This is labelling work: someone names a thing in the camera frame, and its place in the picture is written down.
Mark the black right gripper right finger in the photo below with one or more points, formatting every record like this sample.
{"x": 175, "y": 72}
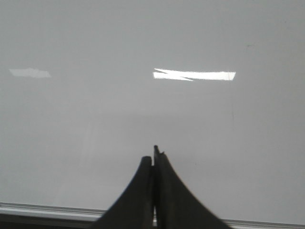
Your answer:
{"x": 176, "y": 206}

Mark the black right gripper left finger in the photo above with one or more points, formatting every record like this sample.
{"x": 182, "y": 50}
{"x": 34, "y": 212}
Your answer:
{"x": 134, "y": 208}

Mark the white whiteboard with aluminium frame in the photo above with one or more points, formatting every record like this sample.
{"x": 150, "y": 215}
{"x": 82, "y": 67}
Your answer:
{"x": 88, "y": 87}

